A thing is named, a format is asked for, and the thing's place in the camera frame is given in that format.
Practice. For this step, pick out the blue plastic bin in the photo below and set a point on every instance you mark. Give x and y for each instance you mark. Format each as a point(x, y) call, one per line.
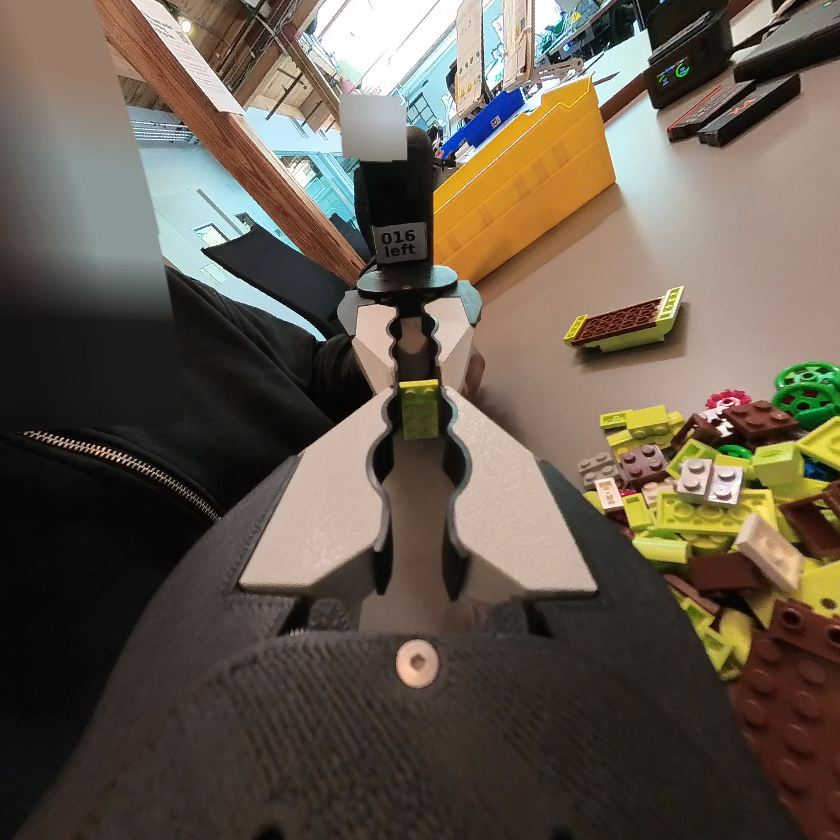
point(485, 124)

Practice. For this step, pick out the person's left forearm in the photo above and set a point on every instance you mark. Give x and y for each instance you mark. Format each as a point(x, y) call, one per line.
point(262, 354)

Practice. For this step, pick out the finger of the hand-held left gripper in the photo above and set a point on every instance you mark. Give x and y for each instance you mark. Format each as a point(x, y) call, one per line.
point(453, 341)
point(371, 341)

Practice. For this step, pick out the wooden post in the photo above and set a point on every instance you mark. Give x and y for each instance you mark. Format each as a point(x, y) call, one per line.
point(216, 131)

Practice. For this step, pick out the white paper sign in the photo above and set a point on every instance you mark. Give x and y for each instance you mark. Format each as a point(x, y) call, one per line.
point(197, 59)

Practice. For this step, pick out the black camera battery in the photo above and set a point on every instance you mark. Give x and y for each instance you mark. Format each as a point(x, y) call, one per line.
point(748, 111)
point(709, 111)

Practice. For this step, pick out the black office chair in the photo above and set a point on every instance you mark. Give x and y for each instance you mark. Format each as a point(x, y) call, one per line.
point(275, 275)

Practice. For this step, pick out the black charging case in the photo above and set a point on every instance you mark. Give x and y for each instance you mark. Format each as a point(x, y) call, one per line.
point(689, 39)

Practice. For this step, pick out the person's left hand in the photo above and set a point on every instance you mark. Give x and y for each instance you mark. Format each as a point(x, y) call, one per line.
point(475, 375)

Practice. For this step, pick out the lime and brown brick assembly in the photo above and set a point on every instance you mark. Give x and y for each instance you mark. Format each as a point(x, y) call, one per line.
point(617, 321)

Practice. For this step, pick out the yellow plastic bin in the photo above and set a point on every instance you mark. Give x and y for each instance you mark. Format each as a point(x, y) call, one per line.
point(525, 184)

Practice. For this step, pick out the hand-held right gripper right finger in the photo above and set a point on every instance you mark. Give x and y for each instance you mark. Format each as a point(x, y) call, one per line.
point(518, 525)

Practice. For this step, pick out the pile of toy bricks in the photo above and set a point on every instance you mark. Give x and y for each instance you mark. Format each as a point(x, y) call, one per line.
point(695, 512)

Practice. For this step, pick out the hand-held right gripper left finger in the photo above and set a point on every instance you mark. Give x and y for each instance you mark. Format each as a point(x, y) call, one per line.
point(315, 525)

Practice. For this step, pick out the flat black power bank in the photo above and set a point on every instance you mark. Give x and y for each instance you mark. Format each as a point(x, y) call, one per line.
point(787, 46)

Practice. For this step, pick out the lime green toy brick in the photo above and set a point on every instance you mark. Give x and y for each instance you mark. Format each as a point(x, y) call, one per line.
point(420, 410)

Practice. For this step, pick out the cardboard sign board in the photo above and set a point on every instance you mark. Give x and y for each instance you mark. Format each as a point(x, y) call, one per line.
point(518, 39)
point(469, 59)

